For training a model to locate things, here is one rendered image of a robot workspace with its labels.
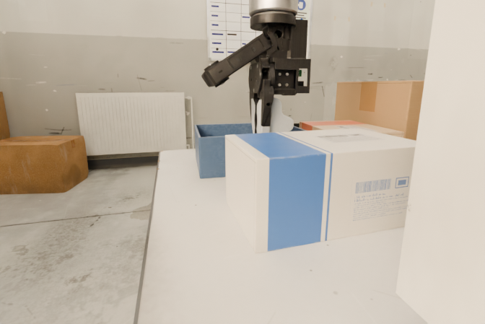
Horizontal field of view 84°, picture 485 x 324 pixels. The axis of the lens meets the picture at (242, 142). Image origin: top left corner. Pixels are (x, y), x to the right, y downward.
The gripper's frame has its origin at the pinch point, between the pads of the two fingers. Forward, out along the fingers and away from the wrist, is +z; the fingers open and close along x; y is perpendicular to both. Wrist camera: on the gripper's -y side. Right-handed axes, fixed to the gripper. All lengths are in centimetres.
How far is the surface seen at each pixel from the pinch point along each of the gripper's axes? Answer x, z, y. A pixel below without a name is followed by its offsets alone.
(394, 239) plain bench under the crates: -22.4, 5.3, 7.9
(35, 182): 191, 65, -130
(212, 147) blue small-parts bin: -0.2, 0.0, -7.8
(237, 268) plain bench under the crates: -23.2, 5.3, -8.3
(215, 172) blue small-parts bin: -0.2, 4.2, -7.4
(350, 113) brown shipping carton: 14.5, -3.2, 26.8
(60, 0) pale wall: 253, -86, -117
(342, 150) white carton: -20.4, -3.7, 2.6
